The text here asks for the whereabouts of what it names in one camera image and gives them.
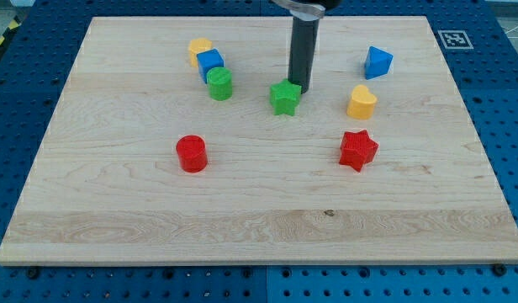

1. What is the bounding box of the black yellow hazard tape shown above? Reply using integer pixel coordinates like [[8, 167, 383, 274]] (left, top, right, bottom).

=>
[[0, 16, 22, 57]]

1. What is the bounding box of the green cylinder block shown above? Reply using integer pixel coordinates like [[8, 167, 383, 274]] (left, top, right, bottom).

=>
[[207, 67, 233, 101]]

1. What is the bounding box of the blue triangle block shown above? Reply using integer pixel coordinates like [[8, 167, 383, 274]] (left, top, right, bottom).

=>
[[364, 46, 394, 80]]

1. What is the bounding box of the white fiducial marker tag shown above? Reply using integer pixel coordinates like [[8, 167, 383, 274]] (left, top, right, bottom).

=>
[[438, 29, 473, 50]]

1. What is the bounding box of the red cylinder block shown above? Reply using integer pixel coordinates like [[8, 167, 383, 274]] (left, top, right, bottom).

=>
[[176, 135, 208, 173]]

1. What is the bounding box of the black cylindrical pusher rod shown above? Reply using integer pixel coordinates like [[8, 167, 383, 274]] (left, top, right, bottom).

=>
[[288, 16, 320, 93]]

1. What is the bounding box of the metal clamp robot mount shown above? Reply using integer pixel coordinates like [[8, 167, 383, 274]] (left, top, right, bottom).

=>
[[272, 0, 342, 19]]

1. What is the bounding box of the yellow block behind blue cube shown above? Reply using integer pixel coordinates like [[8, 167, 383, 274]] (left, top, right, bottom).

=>
[[188, 37, 213, 67]]

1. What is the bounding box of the green star block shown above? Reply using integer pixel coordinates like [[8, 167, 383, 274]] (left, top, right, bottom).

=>
[[269, 79, 301, 116]]

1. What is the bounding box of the yellow heart block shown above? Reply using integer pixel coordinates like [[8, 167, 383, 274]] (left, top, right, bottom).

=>
[[346, 84, 378, 120]]

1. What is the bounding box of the wooden board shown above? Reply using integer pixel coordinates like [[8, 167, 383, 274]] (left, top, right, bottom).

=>
[[0, 16, 518, 266]]

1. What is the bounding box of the red star block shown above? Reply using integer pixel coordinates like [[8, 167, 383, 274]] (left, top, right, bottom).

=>
[[339, 130, 379, 172]]

